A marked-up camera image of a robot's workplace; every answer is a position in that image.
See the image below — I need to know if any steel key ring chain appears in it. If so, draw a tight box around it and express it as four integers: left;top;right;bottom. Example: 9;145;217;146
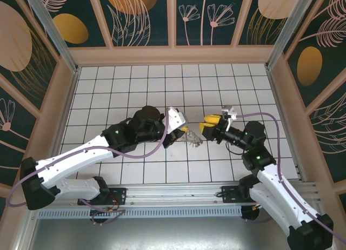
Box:
185;129;202;143

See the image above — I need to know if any black arm base mounting plate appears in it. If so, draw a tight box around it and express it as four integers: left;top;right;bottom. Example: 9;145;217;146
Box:
77;187;128;206
221;185;245;205

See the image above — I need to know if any grey metal sheet panel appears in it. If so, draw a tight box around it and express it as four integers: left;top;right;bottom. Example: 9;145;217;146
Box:
26;217;332;250

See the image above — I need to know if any aluminium side rail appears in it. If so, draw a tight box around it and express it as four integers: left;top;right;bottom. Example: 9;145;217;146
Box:
266;67;309;182

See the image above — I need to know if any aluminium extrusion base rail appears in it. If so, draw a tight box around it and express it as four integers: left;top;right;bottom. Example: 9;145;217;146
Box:
108;183;317;206

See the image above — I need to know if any thin red wire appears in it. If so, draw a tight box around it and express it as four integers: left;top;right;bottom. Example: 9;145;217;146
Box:
107;197;121;211

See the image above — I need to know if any grey slotted cable duct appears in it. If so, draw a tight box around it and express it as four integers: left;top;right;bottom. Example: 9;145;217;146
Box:
37;206;243;219

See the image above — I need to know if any aluminium frame post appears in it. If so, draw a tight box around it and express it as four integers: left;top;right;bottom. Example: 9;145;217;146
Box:
22;0;81;74
264;0;316;70

